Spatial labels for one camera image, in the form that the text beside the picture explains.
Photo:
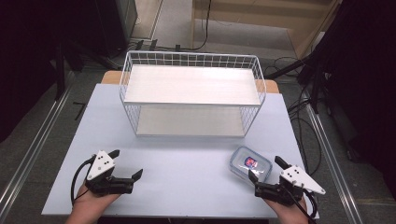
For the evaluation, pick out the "black metal stand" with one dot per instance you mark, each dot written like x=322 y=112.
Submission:
x=311 y=73
x=60 y=65

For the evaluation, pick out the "person's left hand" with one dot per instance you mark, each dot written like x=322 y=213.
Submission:
x=90 y=202

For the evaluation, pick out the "clear plastic food container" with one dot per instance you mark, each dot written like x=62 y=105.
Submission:
x=250 y=164

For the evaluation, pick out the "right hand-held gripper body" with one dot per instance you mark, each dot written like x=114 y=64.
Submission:
x=295 y=182

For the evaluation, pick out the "person's right hand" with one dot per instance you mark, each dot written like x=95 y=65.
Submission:
x=288 y=210

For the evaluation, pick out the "light wooden furniture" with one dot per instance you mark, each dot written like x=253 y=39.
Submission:
x=249 y=18

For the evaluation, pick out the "aluminium floor rail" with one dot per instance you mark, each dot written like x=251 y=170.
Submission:
x=37 y=140
x=330 y=155

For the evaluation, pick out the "black cabinet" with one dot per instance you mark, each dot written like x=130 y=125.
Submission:
x=116 y=25

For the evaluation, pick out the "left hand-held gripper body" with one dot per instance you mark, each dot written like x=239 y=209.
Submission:
x=100 y=165

